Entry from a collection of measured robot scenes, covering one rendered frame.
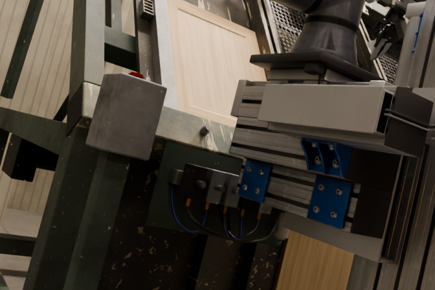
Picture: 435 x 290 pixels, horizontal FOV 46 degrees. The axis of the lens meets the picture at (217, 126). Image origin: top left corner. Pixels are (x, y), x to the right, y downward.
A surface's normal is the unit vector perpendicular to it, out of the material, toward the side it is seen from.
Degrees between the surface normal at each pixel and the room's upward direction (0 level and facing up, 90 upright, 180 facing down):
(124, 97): 90
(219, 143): 53
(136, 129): 90
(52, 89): 90
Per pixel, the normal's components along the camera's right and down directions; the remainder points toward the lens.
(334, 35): 0.11, -0.35
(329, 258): 0.53, 0.07
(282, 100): -0.80, -0.24
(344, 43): 0.39, -0.27
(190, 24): 0.57, -0.53
